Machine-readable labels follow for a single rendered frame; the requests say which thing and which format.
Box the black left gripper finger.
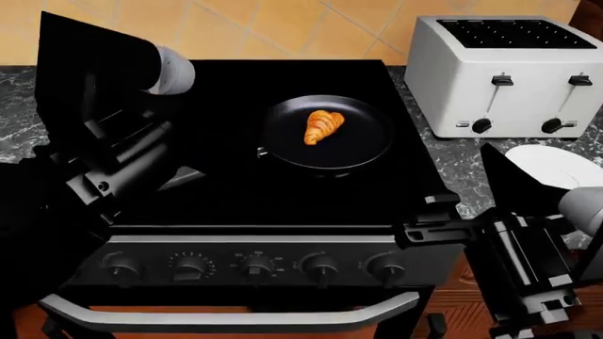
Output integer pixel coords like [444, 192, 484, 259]
[156, 165, 209, 193]

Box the silver oven door handle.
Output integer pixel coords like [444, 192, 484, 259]
[39, 291, 421, 335]

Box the white four-slot toaster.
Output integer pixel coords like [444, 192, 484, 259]
[403, 14, 603, 140]

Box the golden brown croissant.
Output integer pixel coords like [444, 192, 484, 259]
[302, 109, 346, 146]

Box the black kitchen stove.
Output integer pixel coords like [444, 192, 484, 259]
[56, 58, 467, 339]

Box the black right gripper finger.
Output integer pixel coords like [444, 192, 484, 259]
[417, 192, 478, 228]
[394, 223, 478, 250]

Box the black frying pan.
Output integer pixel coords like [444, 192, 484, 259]
[256, 93, 395, 178]

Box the brown wooden cabinet front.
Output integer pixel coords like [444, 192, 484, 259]
[421, 246, 603, 339]

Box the black toaster dial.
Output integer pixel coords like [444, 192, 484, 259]
[540, 117, 563, 135]
[471, 117, 494, 135]

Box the black stove knob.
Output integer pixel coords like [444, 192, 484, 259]
[301, 251, 341, 286]
[367, 251, 406, 285]
[238, 254, 274, 283]
[170, 254, 209, 283]
[100, 251, 142, 283]

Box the white round plate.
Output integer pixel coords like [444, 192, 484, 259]
[502, 144, 600, 190]

